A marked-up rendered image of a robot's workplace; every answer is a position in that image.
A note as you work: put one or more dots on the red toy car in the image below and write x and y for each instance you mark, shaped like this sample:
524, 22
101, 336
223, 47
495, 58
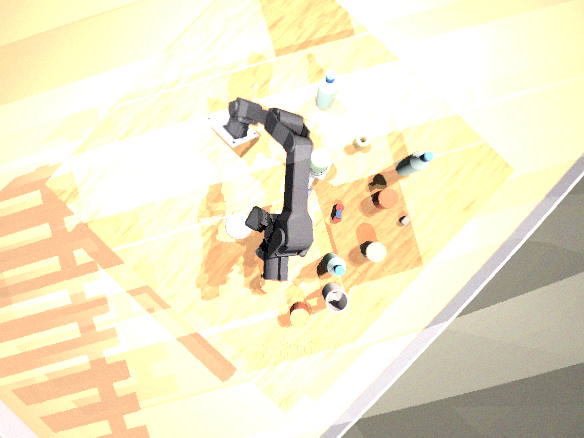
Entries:
338, 212

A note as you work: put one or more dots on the white balance beam with end pans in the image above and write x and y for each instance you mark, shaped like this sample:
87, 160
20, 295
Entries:
312, 176

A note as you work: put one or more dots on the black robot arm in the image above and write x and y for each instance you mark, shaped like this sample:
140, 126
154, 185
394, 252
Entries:
290, 232

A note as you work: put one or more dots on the white round dish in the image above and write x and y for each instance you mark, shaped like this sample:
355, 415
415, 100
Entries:
235, 225

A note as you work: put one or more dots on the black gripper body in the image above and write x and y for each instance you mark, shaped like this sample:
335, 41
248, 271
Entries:
256, 221

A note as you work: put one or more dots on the white bottle with blue cap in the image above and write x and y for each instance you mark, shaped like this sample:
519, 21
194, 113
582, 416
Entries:
327, 89

